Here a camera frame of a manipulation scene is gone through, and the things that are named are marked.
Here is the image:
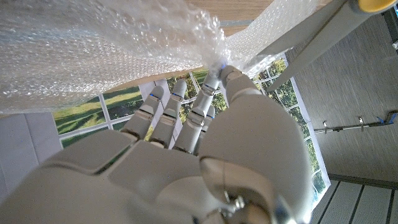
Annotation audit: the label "clear bubble wrap sheet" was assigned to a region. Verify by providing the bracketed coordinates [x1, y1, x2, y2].
[0, 0, 321, 114]

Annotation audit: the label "printed forest window backdrop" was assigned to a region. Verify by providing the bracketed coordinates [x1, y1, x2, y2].
[52, 57, 331, 209]

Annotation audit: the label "orange handled scissors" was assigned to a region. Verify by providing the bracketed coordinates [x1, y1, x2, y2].
[248, 0, 398, 93]

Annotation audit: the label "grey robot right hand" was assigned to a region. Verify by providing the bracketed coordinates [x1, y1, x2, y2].
[0, 65, 314, 224]

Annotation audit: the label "dark wooden door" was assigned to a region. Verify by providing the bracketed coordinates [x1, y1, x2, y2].
[284, 12, 398, 183]

